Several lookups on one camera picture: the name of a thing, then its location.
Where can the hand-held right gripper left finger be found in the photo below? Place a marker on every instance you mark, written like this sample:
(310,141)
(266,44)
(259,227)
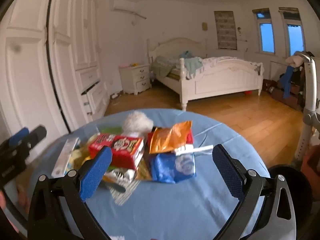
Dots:
(96,171)

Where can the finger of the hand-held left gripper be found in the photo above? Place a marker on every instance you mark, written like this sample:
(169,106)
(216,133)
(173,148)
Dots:
(17,136)
(37,133)

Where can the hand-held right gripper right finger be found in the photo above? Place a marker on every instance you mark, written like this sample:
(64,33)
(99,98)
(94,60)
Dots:
(227,172)

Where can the blue plastic packet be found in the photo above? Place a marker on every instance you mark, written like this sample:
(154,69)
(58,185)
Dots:
(165,170)

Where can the black trash bin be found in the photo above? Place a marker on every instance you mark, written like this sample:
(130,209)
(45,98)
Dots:
(295,187)

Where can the person's left hand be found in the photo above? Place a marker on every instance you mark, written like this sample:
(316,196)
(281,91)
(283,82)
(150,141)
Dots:
(23,197)

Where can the yellow packet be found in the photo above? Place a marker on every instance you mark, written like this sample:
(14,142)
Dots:
(78,156)

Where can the black and white striped wrapper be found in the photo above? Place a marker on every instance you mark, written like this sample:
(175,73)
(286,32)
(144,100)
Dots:
(120,173)

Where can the red snack box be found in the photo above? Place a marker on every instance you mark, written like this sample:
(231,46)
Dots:
(120,147)

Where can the long white box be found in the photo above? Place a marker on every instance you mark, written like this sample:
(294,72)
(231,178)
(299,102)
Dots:
(65,156)

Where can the white paper stick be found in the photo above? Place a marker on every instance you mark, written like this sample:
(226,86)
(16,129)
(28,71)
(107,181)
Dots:
(197,149)

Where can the striped paper sheet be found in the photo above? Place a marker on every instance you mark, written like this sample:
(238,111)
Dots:
(125,197)

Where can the green packet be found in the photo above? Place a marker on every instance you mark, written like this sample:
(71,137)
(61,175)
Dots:
(111,130)

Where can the brown packet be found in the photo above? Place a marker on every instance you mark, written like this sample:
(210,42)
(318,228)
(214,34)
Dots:
(144,170)

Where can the white fluffy ball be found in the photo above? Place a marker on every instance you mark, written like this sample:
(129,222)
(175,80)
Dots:
(137,123)

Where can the orange snack bag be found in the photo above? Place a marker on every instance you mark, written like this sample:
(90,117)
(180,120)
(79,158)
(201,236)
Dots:
(170,137)

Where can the small red floor item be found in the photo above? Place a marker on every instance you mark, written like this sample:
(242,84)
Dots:
(247,93)

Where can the white bed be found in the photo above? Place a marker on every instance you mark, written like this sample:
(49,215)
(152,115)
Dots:
(225,80)

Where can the dark pile of belongings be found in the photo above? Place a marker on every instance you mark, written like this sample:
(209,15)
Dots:
(280,92)

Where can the white nightstand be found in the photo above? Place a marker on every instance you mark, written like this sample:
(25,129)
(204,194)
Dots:
(136,78)

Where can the white wardrobe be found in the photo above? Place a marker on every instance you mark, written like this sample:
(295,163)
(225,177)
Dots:
(67,30)

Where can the blue hanging cloth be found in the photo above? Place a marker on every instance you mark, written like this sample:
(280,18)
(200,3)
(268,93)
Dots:
(287,82)

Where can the white quilt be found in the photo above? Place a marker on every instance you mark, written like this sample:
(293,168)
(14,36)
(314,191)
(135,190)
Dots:
(225,61)

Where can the teal blanket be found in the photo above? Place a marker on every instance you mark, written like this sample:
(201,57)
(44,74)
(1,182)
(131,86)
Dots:
(191,65)

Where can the white radiator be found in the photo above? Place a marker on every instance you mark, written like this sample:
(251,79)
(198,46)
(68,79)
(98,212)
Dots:
(277,70)

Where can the white and pink chair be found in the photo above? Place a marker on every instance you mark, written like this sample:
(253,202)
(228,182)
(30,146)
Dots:
(310,92)

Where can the grey green blanket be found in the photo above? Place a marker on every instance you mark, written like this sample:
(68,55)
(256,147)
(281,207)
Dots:
(163,66)

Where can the pink and white cloth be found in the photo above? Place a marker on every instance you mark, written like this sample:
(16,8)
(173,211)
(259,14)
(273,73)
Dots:
(293,60)

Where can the window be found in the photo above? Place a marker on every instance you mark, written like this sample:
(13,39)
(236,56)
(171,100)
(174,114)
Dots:
(266,36)
(295,40)

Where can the patterned wall hanging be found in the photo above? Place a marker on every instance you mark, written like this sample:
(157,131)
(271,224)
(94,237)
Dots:
(225,30)

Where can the small beige wall plate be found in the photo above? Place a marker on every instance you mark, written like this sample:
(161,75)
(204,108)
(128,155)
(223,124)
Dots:
(205,26)

